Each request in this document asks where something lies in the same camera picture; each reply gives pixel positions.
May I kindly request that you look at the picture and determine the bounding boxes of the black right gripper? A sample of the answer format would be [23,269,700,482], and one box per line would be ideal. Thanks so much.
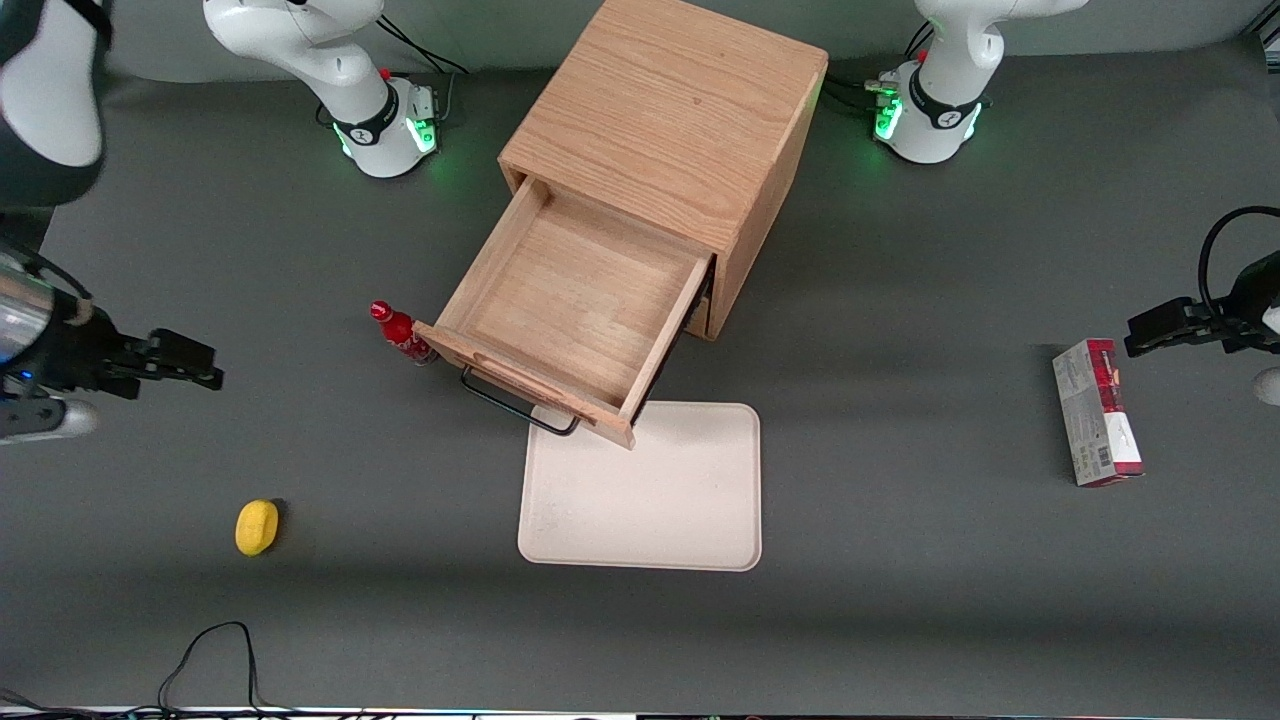
[0,298,224,397]

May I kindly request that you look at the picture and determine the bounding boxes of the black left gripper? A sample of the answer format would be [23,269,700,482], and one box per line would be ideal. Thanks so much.
[1125,252,1280,358]

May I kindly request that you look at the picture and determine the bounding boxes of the wooden drawer cabinet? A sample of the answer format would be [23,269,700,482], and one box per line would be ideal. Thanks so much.
[498,0,830,343]

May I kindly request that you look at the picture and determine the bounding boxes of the grey and red carton box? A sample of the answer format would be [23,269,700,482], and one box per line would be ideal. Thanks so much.
[1052,338,1146,488]

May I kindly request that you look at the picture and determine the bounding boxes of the yellow lemon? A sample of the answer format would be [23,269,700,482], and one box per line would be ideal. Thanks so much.
[235,499,280,557]

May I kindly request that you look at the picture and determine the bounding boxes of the red cola bottle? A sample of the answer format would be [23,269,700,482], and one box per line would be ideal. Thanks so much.
[369,300,438,367]

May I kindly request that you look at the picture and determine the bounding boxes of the beige plastic tray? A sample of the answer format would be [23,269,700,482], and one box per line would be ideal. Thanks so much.
[517,400,763,573]

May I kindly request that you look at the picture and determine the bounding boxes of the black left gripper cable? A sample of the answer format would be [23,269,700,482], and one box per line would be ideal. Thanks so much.
[1198,205,1280,323]

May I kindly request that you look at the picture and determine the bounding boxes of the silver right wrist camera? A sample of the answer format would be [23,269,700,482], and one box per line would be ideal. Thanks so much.
[0,397,100,444]

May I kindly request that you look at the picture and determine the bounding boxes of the black looped floor cable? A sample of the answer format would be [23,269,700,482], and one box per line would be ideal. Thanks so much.
[155,621,301,717]

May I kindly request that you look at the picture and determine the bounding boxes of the black right arm base cables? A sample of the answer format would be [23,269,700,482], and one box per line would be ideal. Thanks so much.
[380,15,472,126]

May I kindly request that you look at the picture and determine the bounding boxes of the black arm base cables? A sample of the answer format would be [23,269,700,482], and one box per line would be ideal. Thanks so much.
[380,15,472,126]
[825,20,936,113]

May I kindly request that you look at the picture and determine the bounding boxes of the black left arm base cables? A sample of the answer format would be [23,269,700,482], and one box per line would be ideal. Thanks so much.
[825,20,936,113]

